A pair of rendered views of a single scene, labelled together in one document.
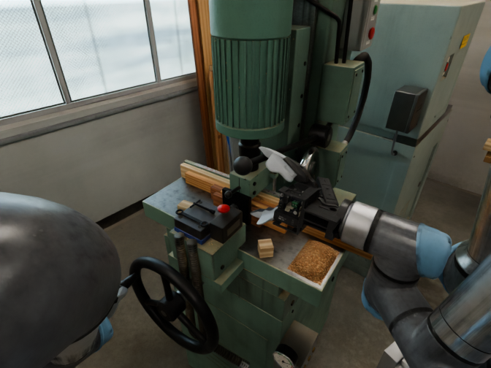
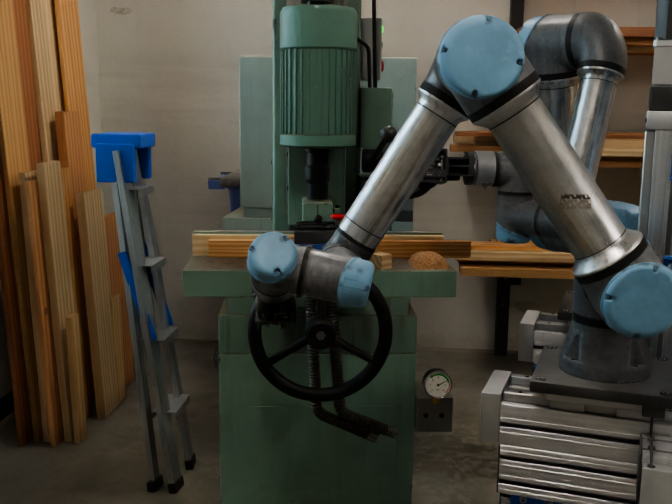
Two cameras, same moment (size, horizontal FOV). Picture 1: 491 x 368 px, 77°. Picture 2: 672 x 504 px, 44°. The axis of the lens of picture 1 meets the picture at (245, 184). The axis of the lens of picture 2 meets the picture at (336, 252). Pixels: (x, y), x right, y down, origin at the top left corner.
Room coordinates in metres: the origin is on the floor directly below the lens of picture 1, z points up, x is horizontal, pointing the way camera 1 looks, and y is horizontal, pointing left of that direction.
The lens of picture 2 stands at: (-0.82, 1.13, 1.26)
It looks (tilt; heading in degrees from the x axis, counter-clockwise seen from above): 10 degrees down; 323
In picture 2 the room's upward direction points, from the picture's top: 1 degrees clockwise
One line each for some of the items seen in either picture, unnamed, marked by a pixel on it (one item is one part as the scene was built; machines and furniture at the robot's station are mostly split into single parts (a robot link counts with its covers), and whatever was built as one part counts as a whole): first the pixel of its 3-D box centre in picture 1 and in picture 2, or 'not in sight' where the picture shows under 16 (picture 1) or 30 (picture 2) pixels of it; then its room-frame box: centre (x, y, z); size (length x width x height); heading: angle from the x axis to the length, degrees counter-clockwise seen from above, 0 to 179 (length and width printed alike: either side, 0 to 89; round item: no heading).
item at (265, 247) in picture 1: (265, 248); (381, 261); (0.56, -0.05, 0.92); 0.03 x 0.03 x 0.03; 9
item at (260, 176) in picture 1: (253, 179); (317, 217); (0.77, -0.02, 0.99); 0.14 x 0.07 x 0.09; 145
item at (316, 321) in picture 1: (263, 294); (313, 452); (0.85, -0.08, 0.36); 0.58 x 0.45 x 0.71; 145
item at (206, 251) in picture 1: (209, 240); not in sight; (0.59, 0.09, 0.92); 0.15 x 0.13 x 0.09; 55
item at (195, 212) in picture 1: (208, 220); (324, 233); (0.58, 0.09, 0.99); 0.13 x 0.11 x 0.06; 55
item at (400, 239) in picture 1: (405, 244); (517, 171); (0.36, -0.26, 1.12); 0.11 x 0.08 x 0.09; 56
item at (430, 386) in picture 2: (286, 357); (436, 386); (0.43, -0.11, 0.65); 0.06 x 0.04 x 0.08; 55
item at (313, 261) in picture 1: (315, 255); (428, 258); (0.53, -0.17, 0.91); 0.12 x 0.09 x 0.03; 145
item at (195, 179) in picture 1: (264, 208); (340, 248); (0.72, -0.06, 0.92); 0.62 x 0.02 x 0.04; 55
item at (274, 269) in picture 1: (229, 234); (320, 278); (0.66, 0.05, 0.87); 0.61 x 0.30 x 0.06; 55
